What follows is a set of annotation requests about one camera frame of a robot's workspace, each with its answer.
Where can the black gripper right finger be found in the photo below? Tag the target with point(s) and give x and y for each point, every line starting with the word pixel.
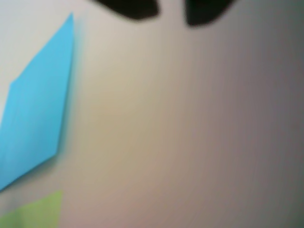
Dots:
pixel 204 10

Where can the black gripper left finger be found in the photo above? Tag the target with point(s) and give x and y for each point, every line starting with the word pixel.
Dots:
pixel 135 8

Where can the light blue paper square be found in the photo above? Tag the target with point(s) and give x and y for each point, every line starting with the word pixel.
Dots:
pixel 35 107

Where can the green paper square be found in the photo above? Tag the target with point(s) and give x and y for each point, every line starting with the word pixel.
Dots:
pixel 40 211

